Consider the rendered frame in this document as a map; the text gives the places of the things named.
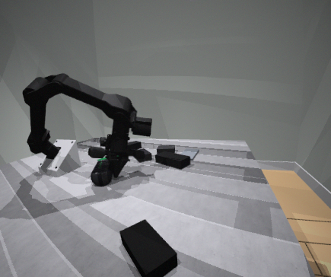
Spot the dark grey switch panel with green rocker switches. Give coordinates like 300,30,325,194
91,159,113,187

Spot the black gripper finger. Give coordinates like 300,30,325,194
116,156,130,177
105,156,119,178

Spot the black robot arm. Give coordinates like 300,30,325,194
22,73,152,159

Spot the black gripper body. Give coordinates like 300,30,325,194
88,132,145,159

